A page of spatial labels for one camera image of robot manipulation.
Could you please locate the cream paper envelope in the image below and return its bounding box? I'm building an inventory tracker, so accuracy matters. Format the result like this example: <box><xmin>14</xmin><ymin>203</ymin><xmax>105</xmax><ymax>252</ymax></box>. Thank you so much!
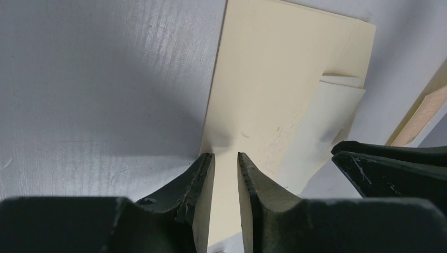
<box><xmin>200</xmin><ymin>1</ymin><xmax>376</xmax><ymax>246</ymax></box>

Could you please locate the tan ornate letter sheet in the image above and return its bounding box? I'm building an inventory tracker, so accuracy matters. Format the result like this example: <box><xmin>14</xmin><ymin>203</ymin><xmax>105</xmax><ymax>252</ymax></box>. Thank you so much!
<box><xmin>386</xmin><ymin>61</ymin><xmax>446</xmax><ymax>147</ymax></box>
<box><xmin>276</xmin><ymin>75</ymin><xmax>365</xmax><ymax>194</ymax></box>

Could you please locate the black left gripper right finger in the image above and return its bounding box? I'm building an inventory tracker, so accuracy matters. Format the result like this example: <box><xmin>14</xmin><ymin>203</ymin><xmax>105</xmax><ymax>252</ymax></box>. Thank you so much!
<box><xmin>237</xmin><ymin>152</ymin><xmax>446</xmax><ymax>252</ymax></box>

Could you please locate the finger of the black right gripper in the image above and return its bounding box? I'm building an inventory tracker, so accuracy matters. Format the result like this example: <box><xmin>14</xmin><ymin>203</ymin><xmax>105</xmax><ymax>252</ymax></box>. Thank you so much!
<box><xmin>331</xmin><ymin>141</ymin><xmax>446</xmax><ymax>156</ymax></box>
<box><xmin>332</xmin><ymin>152</ymin><xmax>446</xmax><ymax>214</ymax></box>

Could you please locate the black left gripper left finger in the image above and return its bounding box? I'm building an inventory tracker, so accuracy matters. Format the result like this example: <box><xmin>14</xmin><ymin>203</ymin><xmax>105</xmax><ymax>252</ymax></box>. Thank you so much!
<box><xmin>1</xmin><ymin>153</ymin><xmax>215</xmax><ymax>252</ymax></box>

